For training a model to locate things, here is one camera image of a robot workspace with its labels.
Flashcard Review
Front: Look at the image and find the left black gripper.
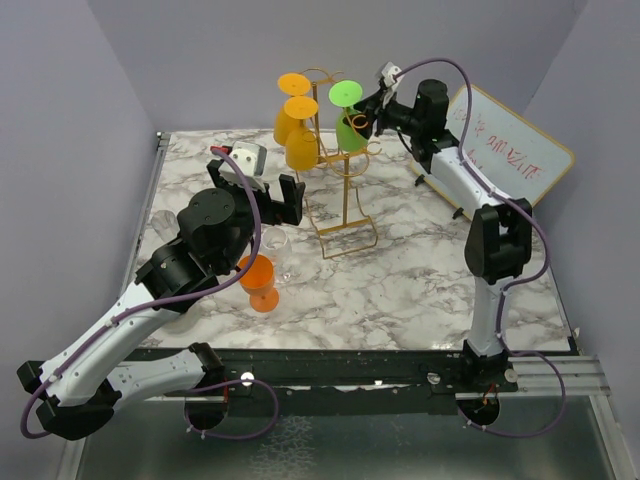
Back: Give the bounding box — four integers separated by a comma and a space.
209, 161, 305, 272

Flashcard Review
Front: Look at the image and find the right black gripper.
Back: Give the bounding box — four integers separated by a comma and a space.
341, 89, 421, 141

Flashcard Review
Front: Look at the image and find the green plastic wine glass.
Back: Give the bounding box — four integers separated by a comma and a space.
328, 80, 367, 154

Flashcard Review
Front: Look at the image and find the clear wine glass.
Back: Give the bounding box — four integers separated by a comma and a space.
150, 210, 179, 243
261, 226, 294, 284

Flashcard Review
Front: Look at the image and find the yellow plastic wine glass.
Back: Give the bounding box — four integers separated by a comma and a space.
273, 72, 311, 145

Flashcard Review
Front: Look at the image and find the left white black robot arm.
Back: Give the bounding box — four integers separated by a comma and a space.
17, 157, 306, 440

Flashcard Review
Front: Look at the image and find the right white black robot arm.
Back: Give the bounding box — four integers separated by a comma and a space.
354, 79, 532, 391

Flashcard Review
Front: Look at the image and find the orange plastic wine glass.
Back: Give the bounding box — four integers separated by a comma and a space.
239, 254, 280, 313

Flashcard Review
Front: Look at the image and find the clear fallen wine glass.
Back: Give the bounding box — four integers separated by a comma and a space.
150, 210, 179, 243

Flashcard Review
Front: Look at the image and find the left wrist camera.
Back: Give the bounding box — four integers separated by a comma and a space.
210, 141, 267, 192

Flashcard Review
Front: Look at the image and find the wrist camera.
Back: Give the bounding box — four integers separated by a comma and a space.
210, 141, 267, 192
377, 62, 402, 103

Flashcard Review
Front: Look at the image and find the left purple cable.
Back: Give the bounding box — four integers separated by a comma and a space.
19, 152, 264, 440

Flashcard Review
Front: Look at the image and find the purple cable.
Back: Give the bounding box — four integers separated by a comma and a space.
19, 152, 264, 440
394, 57, 569, 439

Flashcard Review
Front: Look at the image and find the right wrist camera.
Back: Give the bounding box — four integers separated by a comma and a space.
377, 62, 402, 103

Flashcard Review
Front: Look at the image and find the gold wire glass rack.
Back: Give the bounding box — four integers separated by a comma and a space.
299, 67, 379, 260

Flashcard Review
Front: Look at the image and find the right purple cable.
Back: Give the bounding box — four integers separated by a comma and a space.
394, 57, 569, 439

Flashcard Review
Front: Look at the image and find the small whiteboard yellow frame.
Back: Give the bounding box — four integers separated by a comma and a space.
412, 83, 576, 221

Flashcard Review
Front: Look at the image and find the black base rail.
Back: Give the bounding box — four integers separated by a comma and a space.
164, 344, 506, 416

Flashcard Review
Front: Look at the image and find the aluminium extrusion rail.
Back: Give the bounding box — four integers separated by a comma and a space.
499, 356, 611, 397

